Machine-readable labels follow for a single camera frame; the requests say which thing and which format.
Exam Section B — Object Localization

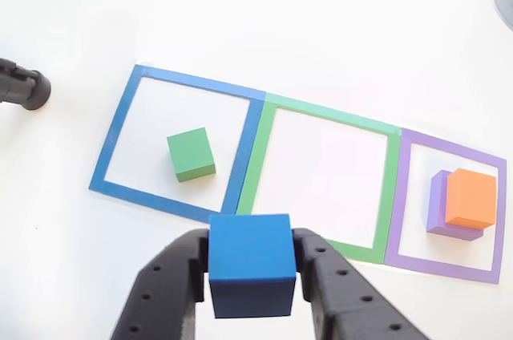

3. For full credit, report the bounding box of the small blue cube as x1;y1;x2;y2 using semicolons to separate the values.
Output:
208;212;298;320

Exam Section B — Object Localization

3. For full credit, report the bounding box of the purple square block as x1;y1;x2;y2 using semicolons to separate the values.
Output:
425;168;486;242

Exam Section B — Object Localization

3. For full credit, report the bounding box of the green square block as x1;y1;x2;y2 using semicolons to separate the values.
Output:
166;127;217;184

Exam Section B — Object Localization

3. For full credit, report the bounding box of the orange square block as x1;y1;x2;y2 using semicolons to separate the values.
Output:
444;168;499;231

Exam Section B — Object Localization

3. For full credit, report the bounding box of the green square frame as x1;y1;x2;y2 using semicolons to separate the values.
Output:
236;91;403;265

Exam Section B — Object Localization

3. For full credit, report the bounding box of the purple square frame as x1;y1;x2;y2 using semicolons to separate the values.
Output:
383;127;508;286

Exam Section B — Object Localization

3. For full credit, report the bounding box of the blue square frame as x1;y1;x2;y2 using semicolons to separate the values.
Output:
87;63;268;225

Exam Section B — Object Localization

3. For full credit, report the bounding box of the black camera tripod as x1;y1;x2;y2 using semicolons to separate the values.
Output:
0;56;53;112

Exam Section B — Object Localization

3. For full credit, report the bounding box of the round silver cable grommet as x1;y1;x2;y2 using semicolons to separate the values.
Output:
492;0;513;33

